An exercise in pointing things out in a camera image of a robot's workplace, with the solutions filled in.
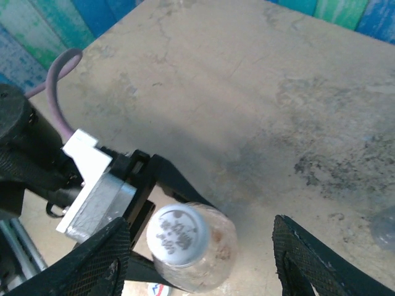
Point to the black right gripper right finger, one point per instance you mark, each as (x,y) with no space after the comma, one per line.
(311,265)

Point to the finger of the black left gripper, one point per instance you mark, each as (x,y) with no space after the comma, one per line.
(176,182)
(140,271)

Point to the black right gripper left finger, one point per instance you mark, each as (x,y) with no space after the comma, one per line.
(86,268)

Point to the white cap grey print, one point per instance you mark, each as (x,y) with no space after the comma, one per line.
(176,234)

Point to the clear bottle red label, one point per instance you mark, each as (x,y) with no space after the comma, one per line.
(219,240)

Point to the clear bottle blue neck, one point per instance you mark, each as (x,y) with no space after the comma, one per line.
(385,231)

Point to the white cap red-blue print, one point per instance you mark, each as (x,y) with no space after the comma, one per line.
(159,290)

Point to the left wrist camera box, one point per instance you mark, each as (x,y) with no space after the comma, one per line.
(92,197)

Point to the aluminium side rail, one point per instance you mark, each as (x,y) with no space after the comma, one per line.
(18,246)

